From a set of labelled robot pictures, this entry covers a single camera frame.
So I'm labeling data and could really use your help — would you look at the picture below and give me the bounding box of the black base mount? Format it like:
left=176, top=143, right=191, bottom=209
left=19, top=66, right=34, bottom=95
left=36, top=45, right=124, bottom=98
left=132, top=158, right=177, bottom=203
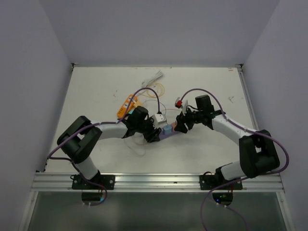
left=70, top=174, right=115, bottom=190
left=199, top=171, right=243, bottom=191

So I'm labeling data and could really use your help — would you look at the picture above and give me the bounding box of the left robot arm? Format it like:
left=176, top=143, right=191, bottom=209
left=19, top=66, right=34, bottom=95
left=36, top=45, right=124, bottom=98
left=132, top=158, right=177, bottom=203
left=57, top=106, right=166, bottom=189

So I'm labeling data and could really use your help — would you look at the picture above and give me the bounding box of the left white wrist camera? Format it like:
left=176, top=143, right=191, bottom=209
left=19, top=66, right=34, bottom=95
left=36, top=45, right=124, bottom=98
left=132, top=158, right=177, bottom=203
left=152, top=113, right=167, bottom=127

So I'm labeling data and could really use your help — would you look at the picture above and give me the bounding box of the aluminium front rail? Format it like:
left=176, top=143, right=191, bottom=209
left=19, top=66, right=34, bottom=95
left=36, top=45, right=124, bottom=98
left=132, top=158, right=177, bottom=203
left=30, top=172, right=284, bottom=193

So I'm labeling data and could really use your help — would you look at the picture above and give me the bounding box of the yellow charger plug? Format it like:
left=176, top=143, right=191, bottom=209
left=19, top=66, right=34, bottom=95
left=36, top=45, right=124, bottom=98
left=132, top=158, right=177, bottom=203
left=133, top=101, right=141, bottom=108

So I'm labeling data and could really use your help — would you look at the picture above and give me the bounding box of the pink charger plug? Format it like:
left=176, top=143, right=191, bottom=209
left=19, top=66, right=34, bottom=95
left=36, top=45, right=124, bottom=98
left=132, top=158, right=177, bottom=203
left=170, top=122, right=177, bottom=131

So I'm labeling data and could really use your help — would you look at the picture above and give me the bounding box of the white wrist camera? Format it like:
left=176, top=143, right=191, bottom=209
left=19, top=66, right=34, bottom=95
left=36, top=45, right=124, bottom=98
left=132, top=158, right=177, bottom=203
left=152, top=113, right=167, bottom=127
left=175, top=97, right=188, bottom=115

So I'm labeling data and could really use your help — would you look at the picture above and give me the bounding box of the orange power strip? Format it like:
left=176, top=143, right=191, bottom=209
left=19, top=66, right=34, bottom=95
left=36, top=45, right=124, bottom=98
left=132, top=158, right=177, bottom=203
left=116, top=94, right=138, bottom=119

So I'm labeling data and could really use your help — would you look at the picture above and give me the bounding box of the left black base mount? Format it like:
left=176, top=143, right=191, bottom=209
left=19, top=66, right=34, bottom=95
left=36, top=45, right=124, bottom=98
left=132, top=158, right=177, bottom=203
left=70, top=174, right=115, bottom=190

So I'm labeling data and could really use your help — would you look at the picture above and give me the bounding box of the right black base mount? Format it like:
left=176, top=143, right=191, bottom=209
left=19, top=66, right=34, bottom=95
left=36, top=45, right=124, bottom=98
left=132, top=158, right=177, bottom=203
left=199, top=171, right=243, bottom=191

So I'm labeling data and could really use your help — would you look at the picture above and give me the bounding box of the purple camera cable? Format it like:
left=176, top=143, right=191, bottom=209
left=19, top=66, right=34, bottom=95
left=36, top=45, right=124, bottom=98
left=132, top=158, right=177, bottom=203
left=180, top=88, right=290, bottom=231
left=48, top=88, right=162, bottom=207

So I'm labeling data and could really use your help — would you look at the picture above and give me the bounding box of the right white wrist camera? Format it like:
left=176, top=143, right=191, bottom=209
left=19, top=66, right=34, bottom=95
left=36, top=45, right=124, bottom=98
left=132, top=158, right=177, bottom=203
left=175, top=97, right=188, bottom=115

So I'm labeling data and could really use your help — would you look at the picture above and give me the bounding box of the yellow usb cable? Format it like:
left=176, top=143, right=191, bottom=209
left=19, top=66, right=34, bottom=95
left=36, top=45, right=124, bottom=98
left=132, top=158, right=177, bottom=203
left=146, top=82, right=166, bottom=98

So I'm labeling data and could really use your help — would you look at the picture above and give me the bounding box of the purple power strip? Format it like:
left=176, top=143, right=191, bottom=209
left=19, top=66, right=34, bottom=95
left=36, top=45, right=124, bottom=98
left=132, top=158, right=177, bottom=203
left=159, top=129, right=180, bottom=140

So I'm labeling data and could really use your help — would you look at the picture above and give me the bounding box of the blue charger plug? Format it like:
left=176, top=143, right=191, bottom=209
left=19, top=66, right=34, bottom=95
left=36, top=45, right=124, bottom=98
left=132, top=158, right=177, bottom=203
left=163, top=125, right=172, bottom=135

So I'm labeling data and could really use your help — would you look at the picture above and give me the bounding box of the white usb cable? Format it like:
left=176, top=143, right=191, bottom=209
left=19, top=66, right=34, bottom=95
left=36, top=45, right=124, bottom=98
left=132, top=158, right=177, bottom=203
left=125, top=98, right=179, bottom=158

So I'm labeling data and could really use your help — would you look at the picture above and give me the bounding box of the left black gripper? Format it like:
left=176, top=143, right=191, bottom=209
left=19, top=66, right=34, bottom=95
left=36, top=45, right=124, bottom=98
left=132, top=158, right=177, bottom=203
left=136, top=116, right=161, bottom=142

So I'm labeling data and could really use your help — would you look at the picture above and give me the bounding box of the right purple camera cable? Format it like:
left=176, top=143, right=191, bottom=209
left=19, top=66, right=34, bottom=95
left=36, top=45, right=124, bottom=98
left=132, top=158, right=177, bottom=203
left=180, top=88, right=290, bottom=231

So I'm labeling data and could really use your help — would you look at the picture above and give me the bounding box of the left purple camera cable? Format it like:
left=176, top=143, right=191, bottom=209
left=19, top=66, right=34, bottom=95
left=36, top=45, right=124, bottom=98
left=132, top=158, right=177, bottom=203
left=48, top=88, right=162, bottom=207

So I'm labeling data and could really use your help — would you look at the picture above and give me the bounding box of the orange strip white cord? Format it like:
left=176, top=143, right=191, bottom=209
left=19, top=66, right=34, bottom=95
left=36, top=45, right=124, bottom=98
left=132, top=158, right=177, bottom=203
left=141, top=69, right=165, bottom=89

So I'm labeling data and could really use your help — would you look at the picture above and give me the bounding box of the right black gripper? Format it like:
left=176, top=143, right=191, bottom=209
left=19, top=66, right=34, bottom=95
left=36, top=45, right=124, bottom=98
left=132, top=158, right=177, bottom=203
left=174, top=105, right=203, bottom=134

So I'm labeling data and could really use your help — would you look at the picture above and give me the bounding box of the right aluminium side rail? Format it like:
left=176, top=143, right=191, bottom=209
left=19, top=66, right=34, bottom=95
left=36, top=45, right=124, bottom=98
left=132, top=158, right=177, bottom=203
left=235, top=63, right=260, bottom=132

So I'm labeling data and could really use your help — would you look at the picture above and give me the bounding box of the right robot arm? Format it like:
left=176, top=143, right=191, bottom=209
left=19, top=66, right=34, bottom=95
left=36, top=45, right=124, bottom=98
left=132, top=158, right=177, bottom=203
left=174, top=95, right=280, bottom=189

